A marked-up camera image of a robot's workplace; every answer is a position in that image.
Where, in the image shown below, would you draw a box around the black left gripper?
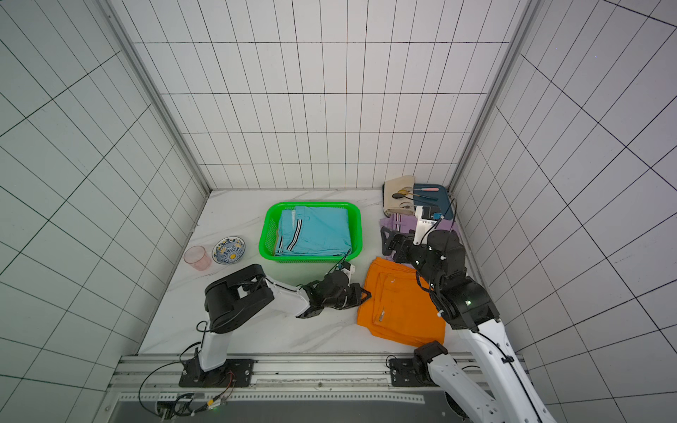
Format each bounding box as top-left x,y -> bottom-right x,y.
324,284 -> 370,310

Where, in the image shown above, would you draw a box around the purple pants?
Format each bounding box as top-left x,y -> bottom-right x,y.
380,213 -> 458,244

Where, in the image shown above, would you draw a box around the orange pants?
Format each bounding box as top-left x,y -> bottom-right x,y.
357,257 -> 447,347

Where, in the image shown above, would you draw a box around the teal pants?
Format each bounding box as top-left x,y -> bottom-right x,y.
274,206 -> 352,257

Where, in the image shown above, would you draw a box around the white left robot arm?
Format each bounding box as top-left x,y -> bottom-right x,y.
179,260 -> 372,389

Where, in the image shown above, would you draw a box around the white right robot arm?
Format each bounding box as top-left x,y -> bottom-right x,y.
381,227 -> 554,422

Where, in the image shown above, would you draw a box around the green plastic basket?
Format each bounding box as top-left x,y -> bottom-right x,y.
258,202 -> 363,263

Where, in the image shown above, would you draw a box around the dark metal spoon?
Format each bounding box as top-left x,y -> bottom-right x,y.
391,193 -> 438,202

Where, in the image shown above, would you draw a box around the dark teal tray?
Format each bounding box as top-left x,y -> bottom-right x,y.
414,183 -> 454,220

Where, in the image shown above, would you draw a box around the blue patterned ceramic plate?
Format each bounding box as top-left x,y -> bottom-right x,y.
212,236 -> 246,265

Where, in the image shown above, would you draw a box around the pink plastic cup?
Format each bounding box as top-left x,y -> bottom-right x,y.
183,245 -> 213,271

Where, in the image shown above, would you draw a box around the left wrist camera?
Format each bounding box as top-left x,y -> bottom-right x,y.
338,261 -> 356,279

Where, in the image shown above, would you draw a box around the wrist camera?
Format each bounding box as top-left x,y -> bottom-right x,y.
338,261 -> 356,279
414,206 -> 444,244

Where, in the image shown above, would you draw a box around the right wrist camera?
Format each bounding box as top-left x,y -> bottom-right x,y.
414,206 -> 444,244

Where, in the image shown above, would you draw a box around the green handled gold spoon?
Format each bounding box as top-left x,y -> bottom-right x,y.
397,190 -> 430,198

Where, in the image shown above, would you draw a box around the pink handled spoon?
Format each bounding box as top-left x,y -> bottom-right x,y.
405,187 -> 439,192

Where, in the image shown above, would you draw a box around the aluminium mounting rail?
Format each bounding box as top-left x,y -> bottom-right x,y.
109,354 -> 438,407

